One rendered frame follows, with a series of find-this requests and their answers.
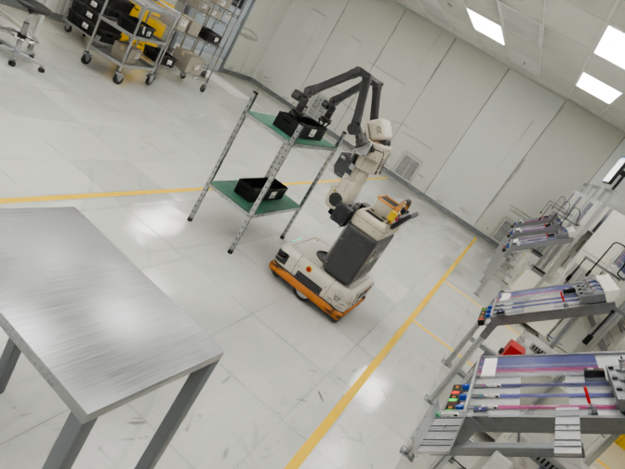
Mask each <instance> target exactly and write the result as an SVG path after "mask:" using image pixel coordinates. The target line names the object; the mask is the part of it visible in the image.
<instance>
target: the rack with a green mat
mask: <svg viewBox="0 0 625 469"><path fill-rule="evenodd" d="M258 94H259V93H258V92H257V91H255V90H254V91H253V93H252V95H251V97H250V99H249V101H248V102H247V104H246V107H245V109H244V110H243V112H242V114H241V116H240V118H239V120H238V122H237V124H236V126H235V127H234V129H233V132H232V134H231V136H230V138H229V139H228V141H227V143H226V145H225V147H224V149H223V151H222V152H221V154H220V156H219V159H218V161H217V163H216V165H215V166H214V168H213V170H212V172H211V174H210V176H209V177H208V179H207V181H206V184H205V186H204V188H203V190H202V192H201V193H200V195H199V197H198V199H197V201H196V202H195V204H194V206H193V209H192V211H191V213H190V215H189V217H188V219H187V221H192V220H193V217H194V215H195V214H196V212H197V210H198V209H199V207H200V205H201V203H202V201H203V199H204V197H205V195H206V193H207V191H208V189H209V188H210V189H212V190H213V191H214V192H216V193H217V194H219V195H220V196H221V197H222V198H224V199H225V200H226V201H228V202H229V203H230V204H231V205H233V206H234V207H235V208H237V209H238V210H240V211H241V212H242V213H243V214H245V215H246V219H245V221H244V223H243V225H242V227H241V228H240V230H239V232H238V234H237V235H236V237H235V239H234V240H233V242H232V244H231V246H230V248H229V249H228V251H227V252H228V253H229V254H233V251H234V249H235V247H236V246H237V244H238V242H239V240H240V238H241V237H242V235H243V233H244V231H245V230H246V227H247V226H248V225H249V223H250V221H251V219H253V218H258V217H264V216H269V215H274V214H280V213H285V212H290V211H295V213H294V215H293V216H292V218H291V220H290V221H289V223H288V225H287V226H286V228H285V230H284V231H283V233H282V234H281V236H280V238H281V239H284V238H285V237H286V234H287V232H288V230H289V229H290V227H291V225H292V224H293V222H294V220H295V219H296V218H297V216H298V215H299V212H300V211H301V209H302V207H303V206H304V204H305V202H306V201H307V199H308V197H309V196H310V194H311V192H312V191H313V188H314V187H315V185H316V183H317V182H318V181H319V179H320V178H321V176H322V174H323V173H324V171H325V169H326V167H327V165H328V164H329V162H330V160H331V159H332V157H333V155H334V154H335V152H336V151H337V150H338V148H339V146H340V144H341V142H342V141H343V139H344V137H345V136H346V134H347V132H345V131H343V132H342V133H341V135H340V137H339V139H338V141H337V142H336V144H335V146H334V145H333V144H331V143H330V142H328V141H326V140H325V139H323V138H322V139H321V140H320V141H316V140H308V139H302V138H298V136H299V134H300V132H301V131H302V129H303V128H304V126H305V125H304V124H303V123H301V122H300V123H299V125H298V127H297V129H296V130H295V132H294V134H293V136H292V137H290V136H288V135H287V134H285V132H283V131H282V130H281V129H279V128H278V127H276V126H274V125H273V121H274V120H275V118H276V116H274V115H269V114H261V113H256V112H252V111H250V109H251V107H252V105H253V103H254V101H255V99H256V97H257V96H258ZM246 117H248V118H250V119H251V120H253V121H254V122H255V123H257V124H258V125H260V126H261V127H263V128H264V129H266V130H267V131H269V132H270V133H271V134H273V135H274V136H275V137H276V138H278V139H279V140H280V141H282V142H283V144H282V146H281V148H280V149H279V151H278V153H277V155H276V157H275V158H274V160H273V162H272V164H271V165H270V167H269V169H268V171H267V173H266V174H265V176H264V178H269V179H268V180H267V182H266V183H265V185H264V187H263V189H262V190H261V192H260V194H259V197H258V198H257V200H256V202H251V203H248V202H247V201H245V199H244V198H243V197H241V196H240V195H239V194H237V193H236V192H234V191H233V190H234V188H235V186H236V184H237V182H238V180H237V181H213V180H214V178H215V176H216V174H217V173H218V171H219V168H220V166H221V164H222V162H223V160H224V158H225V156H226V154H227V153H228V152H229V150H230V148H231V146H232V144H233V141H234V139H235V137H236V135H237V133H238V132H239V130H240V128H241V126H242V125H243V123H244V121H245V119H246ZM292 147H294V148H304V149H314V150H325V151H331V152H330V154H329V156H328V158H327V159H326V161H325V163H324V164H323V166H322V167H321V169H320V171H319V172H318V174H317V176H316V177H315V179H314V181H313V182H312V185H311V186H310V188H309V190H308V191H307V193H306V195H304V197H303V199H302V200H301V202H300V204H298V203H297V202H295V201H294V200H292V199H291V198H290V197H288V196H287V195H286V194H284V196H283V197H282V199H274V200H267V201H262V199H263V197H264V196H265V195H266V193H267V191H268V190H269V188H270V186H271V184H272V182H273V180H274V178H275V176H276V175H277V173H278V171H279V169H280V168H281V166H282V165H283V163H284V162H285V160H286V157H287V156H288V154H289V152H290V150H291V148H292ZM280 156H281V157H280ZM279 158H280V159H279ZM277 161H278V162H277ZM276 163H277V164H276ZM271 173H272V174H271ZM269 176H270V177H269Z"/></svg>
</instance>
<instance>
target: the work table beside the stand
mask: <svg viewBox="0 0 625 469"><path fill-rule="evenodd" d="M0 327H1V328H2V329H3V331H4V332H5V333H6V334H7V336H8V337H9V338H8V340H7V344H6V347H5V349H4V351H3V353H2V355H1V357H0V394H2V393H4V391H5V390H6V387H7V384H8V381H9V379H10V377H11V375H12V372H13V370H14V368H15V366H16V364H17V362H18V359H19V357H20V354H21V352H22V353H23V354H24V355H25V356H26V357H27V359H28V360H29V361H30V362H31V363H32V365H33V366H34V367H35V368H36V370H37V371H38V372H39V373H40V374H41V375H42V377H43V378H44V379H45V380H46V381H47V383H48V384H49V385H50V386H51V388H52V389H53V390H54V391H55V392H56V394H57V395H58V396H59V397H60V399H61V400H62V401H63V402H64V403H65V404H66V406H67V407H68V408H69V409H70V410H71V412H70V414H69V416H68V418H67V420H66V422H65V424H64V425H63V427H62V429H61V431H60V434H59V436H58V438H57V440H56V442H55V444H54V446H53V448H52V450H51V451H50V453H49V455H48V457H47V460H46V462H45V464H44V466H43V468H42V469H71V468H72V467H73V464H74V462H75V460H76V458H77V456H78V454H79V452H80V451H81V449H82V447H83V446H84V444H85V442H86V439H87V437H88V436H89V434H90V432H91V430H92V428H93V426H94V424H95V422H96V421H97V419H98V417H99V416H101V415H103V414H105V413H107V412H109V411H112V410H114V409H117V408H119V407H121V406H123V405H124V404H126V403H129V402H131V401H133V400H135V399H137V398H139V397H141V396H143V395H147V394H149V393H150V392H152V391H154V390H156V389H158V388H160V387H163V386H165V385H167V384H169V383H171V382H173V381H175V380H177V379H180V378H182V377H184V376H186V375H188V374H190V375H189V377H188V379H187V380H186V382H185V383H184V384H183V386H182V388H181V389H180V392H179V394H178V395H177V397H176V399H175V400H174V402H173V404H172V405H171V407H170V409H169V410H168V412H167V414H166V416H165V418H164V419H163V420H162V422H161V424H160V425H159V427H158V429H157V431H156V432H155V434H154V436H153V438H152V440H151V441H150V443H149V445H148V446H147V448H146V450H145V451H144V452H143V454H142V456H141V457H140V460H139V461H138V463H137V465H136V467H135V468H134V469H153V468H154V467H155V466H156V464H157V463H158V461H159V460H160V458H161V456H162V455H163V453H164V451H165V450H166V447H167V446H168V444H169V442H170V441H171V439H172V438H173V436H174V434H175V433H176V432H177V430H178V429H179V427H180V425H181V423H182V421H183V420H184V418H185V416H186V415H187V413H188V412H189V410H190V408H191V407H192V405H193V403H194V401H195V399H196V398H197V397H198V395H199V394H200V392H201V391H202V389H203V387H204V386H205V384H206V382H207V380H208V378H209V377H210V375H211V373H212V372H213V370H214V368H215V367H216V365H217V364H218V363H219V360H220V359H221V357H222V356H223V354H224V351H223V350H222V349H221V348H220V347H219V346H218V345H217V344H216V343H215V342H214V341H213V340H212V339H211V338H210V337H209V336H208V335H207V334H206V333H205V332H204V331H203V330H202V329H201V328H200V327H199V326H197V325H196V324H195V323H194V322H193V321H192V320H191V319H190V318H189V317H188V316H187V315H186V314H185V313H184V312H183V311H182V310H181V309H180V308H179V307H178V306H177V304H175V303H174V302H173V301H172V300H170V299H169V298H168V296H167V295H166V294H165V293H164V292H163V291H162V290H161V289H160V288H159V287H157V286H156V285H155V283H154V282H153V281H152V280H151V279H150V278H149V277H148V276H147V275H146V274H144V273H143V272H142V271H141V270H140V269H139V268H138V267H137V266H136V265H135V264H134V263H133V262H132V261H131V260H130V259H129V258H128V257H127V256H126V255H125V254H124V253H123V252H122V251H121V250H120V249H119V248H117V247H116V246H115V245H114V244H113V243H112V242H111V241H110V240H109V239H108V238H107V237H106V236H105V235H104V234H103V233H102V232H101V231H100V230H99V229H98V228H97V227H96V226H95V225H94V224H93V223H92V222H91V221H89V220H88V219H87V218H86V217H85V216H84V215H83V214H82V213H81V212H80V211H79V210H78V209H77V208H76V207H53V208H0Z"/></svg>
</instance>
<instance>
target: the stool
mask: <svg viewBox="0 0 625 469"><path fill-rule="evenodd" d="M16 1H17V2H18V3H20V4H21V5H22V6H24V7H27V8H28V11H29V12H28V15H27V18H26V20H24V21H23V24H22V27H21V30H19V29H16V28H13V27H8V26H6V27H5V31H6V32H7V33H9V34H11V35H12V36H14V37H16V38H18V40H17V43H16V45H15V46H14V47H13V46H12V45H10V44H9V43H8V42H6V41H5V40H4V39H2V38H0V48H2V49H5V50H8V51H11V52H12V53H13V59H12V60H9V61H8V64H9V65H11V66H12V67H14V66H15V65H16V61H17V58H18V56H22V57H24V58H26V59H28V60H31V61H33V62H34V63H36V64H38V65H40V67H39V68H38V72H40V73H44V72H45V69H44V68H43V67H44V66H45V64H43V63H41V62H39V61H38V60H35V59H34V56H35V53H34V52H31V51H26V50H22V49H21V47H22V44H23V42H26V43H29V44H32V45H39V41H38V40H37V39H36V38H34V37H33V36H31V35H30V34H28V33H27V30H28V28H29V24H30V23H29V20H30V17H31V15H32V14H33V12H35V13H39V14H41V15H44V16H51V15H52V11H51V10H50V9H49V8H48V7H46V6H44V5H43V4H41V3H39V2H37V1H36V0H16ZM7 29H12V30H13V31H15V30H16V31H15V32H16V33H17V34H18V36H16V35H14V34H13V33H11V32H9V31H8V30H7ZM17 31H19V32H17ZM26 34H27V35H28V36H30V37H31V38H32V39H30V38H28V37H27V35H26ZM26 38H28V39H30V40H32V41H34V40H35V41H34V42H36V43H33V42H29V41H26V40H24V39H26ZM33 39H34V40H33ZM3 44H5V46H4V45H3Z"/></svg>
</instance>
